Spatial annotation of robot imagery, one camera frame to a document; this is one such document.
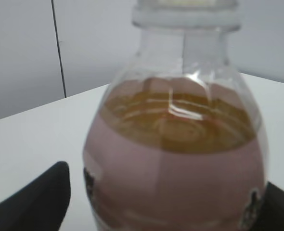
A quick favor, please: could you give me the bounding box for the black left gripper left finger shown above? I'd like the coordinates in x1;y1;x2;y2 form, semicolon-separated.
0;162;71;231

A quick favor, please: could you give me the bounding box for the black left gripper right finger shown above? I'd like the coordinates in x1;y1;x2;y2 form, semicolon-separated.
257;183;284;231

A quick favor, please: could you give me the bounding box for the pink peach tea bottle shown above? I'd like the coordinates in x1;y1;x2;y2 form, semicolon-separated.
82;18;270;231

